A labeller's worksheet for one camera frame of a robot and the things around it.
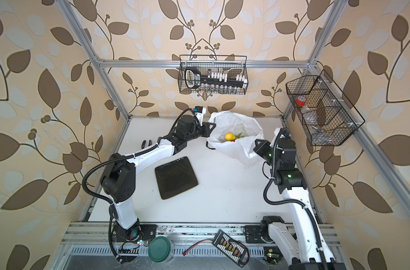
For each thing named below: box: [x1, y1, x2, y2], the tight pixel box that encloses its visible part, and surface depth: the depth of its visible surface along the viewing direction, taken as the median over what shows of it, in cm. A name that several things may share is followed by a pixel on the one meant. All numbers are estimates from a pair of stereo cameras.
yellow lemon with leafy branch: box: [225, 132, 244, 142], surface depth 104 cm
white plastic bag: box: [206, 110, 265, 159], surface depth 86 cm
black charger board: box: [211, 228, 247, 268], surface depth 71 cm
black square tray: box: [154, 156, 198, 200], surface depth 93 cm
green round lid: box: [147, 235, 172, 263], surface depth 63 cm
